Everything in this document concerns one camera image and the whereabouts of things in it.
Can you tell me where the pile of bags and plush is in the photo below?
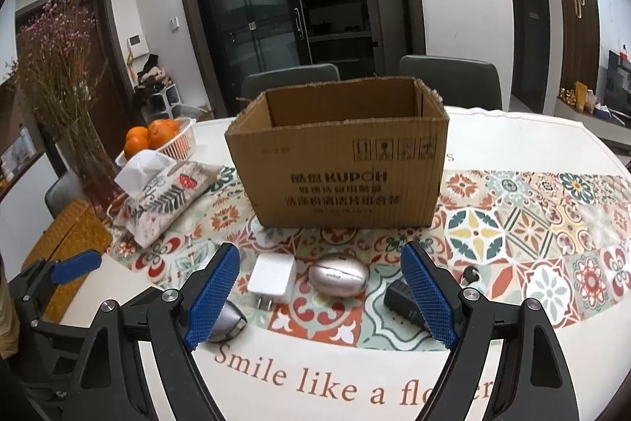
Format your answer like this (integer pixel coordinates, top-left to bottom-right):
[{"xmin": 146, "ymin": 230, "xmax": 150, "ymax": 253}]
[{"xmin": 137, "ymin": 53, "xmax": 173, "ymax": 89}]

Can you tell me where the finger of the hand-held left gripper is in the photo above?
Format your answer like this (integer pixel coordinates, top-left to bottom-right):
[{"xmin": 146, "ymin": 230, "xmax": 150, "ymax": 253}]
[{"xmin": 17, "ymin": 250, "xmax": 103, "ymax": 303}]

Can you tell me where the white plastic fruit basket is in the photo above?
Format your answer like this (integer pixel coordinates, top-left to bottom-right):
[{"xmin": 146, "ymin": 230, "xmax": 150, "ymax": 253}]
[{"xmin": 116, "ymin": 116, "xmax": 198, "ymax": 168}]

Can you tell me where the white tissue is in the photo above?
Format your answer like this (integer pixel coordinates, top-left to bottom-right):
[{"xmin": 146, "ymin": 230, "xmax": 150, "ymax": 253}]
[{"xmin": 114, "ymin": 151, "xmax": 177, "ymax": 195}]

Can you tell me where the white shoe rack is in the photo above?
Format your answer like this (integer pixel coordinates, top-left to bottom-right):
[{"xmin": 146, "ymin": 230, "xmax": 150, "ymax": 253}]
[{"xmin": 135, "ymin": 83, "xmax": 198, "ymax": 126}]

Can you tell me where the pile of oranges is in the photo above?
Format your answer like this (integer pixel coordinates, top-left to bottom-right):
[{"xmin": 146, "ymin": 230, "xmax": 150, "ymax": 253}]
[{"xmin": 123, "ymin": 119, "xmax": 182, "ymax": 159}]

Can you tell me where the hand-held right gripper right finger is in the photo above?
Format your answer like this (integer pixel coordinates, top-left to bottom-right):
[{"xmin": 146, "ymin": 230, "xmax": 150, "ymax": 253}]
[{"xmin": 399, "ymin": 240, "xmax": 580, "ymax": 421}]

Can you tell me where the dried pink flower bouquet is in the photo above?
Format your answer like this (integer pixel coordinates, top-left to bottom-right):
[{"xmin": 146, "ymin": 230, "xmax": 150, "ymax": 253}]
[{"xmin": 5, "ymin": 0, "xmax": 124, "ymax": 215}]

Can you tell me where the low television cabinet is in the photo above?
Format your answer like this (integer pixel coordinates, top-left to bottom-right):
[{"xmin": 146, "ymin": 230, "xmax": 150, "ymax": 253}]
[{"xmin": 554, "ymin": 98, "xmax": 631, "ymax": 140}]

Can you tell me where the floral tissue box cover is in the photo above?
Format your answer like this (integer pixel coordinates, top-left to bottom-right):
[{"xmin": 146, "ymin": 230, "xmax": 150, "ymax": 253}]
[{"xmin": 112, "ymin": 159, "xmax": 224, "ymax": 248}]

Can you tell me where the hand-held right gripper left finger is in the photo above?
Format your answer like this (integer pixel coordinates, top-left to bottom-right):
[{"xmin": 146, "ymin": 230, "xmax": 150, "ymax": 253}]
[{"xmin": 62, "ymin": 242, "xmax": 242, "ymax": 421}]

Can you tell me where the white charger plug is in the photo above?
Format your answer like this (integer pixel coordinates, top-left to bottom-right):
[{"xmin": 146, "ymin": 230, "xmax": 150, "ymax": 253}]
[{"xmin": 247, "ymin": 253, "xmax": 298, "ymax": 311}]

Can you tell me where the rose gold egg-shaped device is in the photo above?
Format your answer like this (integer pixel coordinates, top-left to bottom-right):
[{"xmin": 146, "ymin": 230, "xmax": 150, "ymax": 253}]
[{"xmin": 307, "ymin": 253, "xmax": 370, "ymax": 296}]

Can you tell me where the small black plug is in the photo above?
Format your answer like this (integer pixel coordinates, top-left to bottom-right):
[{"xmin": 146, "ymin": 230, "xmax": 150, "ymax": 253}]
[{"xmin": 461, "ymin": 266, "xmax": 486, "ymax": 288}]

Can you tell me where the brown cardboard box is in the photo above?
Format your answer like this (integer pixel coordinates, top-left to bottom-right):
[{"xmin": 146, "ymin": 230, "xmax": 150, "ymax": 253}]
[{"xmin": 225, "ymin": 76, "xmax": 450, "ymax": 229}]

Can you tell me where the dark sliding glass door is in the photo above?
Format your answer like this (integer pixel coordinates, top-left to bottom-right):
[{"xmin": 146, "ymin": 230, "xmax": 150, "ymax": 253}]
[{"xmin": 172, "ymin": 0, "xmax": 427, "ymax": 116}]

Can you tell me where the dark interior door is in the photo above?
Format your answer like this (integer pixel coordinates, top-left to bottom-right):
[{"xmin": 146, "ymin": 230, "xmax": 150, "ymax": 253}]
[{"xmin": 508, "ymin": 0, "xmax": 550, "ymax": 111}]

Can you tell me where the black television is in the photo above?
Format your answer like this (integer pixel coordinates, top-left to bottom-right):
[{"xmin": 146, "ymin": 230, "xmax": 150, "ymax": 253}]
[{"xmin": 605, "ymin": 50, "xmax": 631, "ymax": 116}]

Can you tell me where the grey dining chair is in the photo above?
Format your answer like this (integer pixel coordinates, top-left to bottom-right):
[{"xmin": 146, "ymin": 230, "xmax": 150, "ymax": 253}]
[
  {"xmin": 44, "ymin": 169, "xmax": 87, "ymax": 219},
  {"xmin": 240, "ymin": 63, "xmax": 341, "ymax": 113},
  {"xmin": 397, "ymin": 54, "xmax": 504, "ymax": 111}
]

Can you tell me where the clear glass vase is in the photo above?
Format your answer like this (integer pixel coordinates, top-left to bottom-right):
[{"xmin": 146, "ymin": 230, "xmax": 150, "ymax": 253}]
[{"xmin": 59, "ymin": 120, "xmax": 126, "ymax": 217}]

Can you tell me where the wooden door with gold handle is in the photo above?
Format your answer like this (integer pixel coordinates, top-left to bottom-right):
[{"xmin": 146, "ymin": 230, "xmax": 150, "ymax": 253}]
[{"xmin": 546, "ymin": 0, "xmax": 601, "ymax": 106}]

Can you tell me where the black power adapter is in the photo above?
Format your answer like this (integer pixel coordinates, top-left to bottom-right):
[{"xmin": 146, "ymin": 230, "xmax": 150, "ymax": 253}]
[{"xmin": 383, "ymin": 279, "xmax": 429, "ymax": 333}]

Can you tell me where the brown entrance door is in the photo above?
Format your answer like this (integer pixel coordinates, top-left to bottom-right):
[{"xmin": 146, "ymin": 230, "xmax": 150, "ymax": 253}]
[{"xmin": 15, "ymin": 0, "xmax": 134, "ymax": 140}]

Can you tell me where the silver grey computer mouse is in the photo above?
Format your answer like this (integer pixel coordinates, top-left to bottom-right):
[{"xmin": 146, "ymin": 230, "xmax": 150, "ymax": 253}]
[{"xmin": 207, "ymin": 300, "xmax": 248, "ymax": 344}]

